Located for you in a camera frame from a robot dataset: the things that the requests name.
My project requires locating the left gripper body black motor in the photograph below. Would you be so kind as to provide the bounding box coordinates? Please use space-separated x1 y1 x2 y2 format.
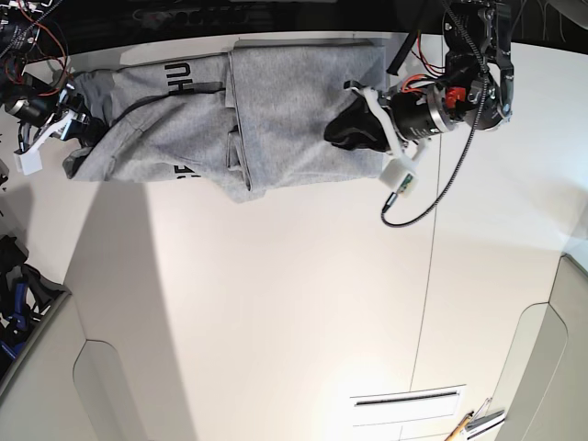
343 80 460 163

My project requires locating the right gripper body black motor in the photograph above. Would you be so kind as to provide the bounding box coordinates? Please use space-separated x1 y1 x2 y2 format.
4 82 93 155

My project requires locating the grey T-shirt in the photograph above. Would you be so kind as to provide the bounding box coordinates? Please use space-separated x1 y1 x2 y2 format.
62 44 386 202

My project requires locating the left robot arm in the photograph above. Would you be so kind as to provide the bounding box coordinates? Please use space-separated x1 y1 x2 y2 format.
377 1 515 146

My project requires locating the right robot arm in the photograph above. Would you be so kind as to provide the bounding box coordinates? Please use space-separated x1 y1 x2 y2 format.
1 1 107 157

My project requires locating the black power strip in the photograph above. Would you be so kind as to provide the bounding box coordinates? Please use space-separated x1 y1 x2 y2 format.
131 8 251 29

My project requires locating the blue and black equipment pile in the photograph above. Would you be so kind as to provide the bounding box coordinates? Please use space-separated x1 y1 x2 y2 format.
1 235 69 377

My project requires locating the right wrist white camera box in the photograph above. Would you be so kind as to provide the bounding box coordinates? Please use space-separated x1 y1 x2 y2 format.
14 151 42 175

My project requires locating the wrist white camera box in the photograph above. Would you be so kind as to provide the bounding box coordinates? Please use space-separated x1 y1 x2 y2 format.
14 151 42 175
379 159 418 198

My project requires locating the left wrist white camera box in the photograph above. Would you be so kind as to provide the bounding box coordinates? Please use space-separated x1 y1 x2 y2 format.
379 159 418 198

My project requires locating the braided black camera cable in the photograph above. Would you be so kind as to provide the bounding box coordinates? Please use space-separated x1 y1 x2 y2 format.
379 0 495 227

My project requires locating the white cables top right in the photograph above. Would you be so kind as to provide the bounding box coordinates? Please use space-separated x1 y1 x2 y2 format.
512 0 571 41

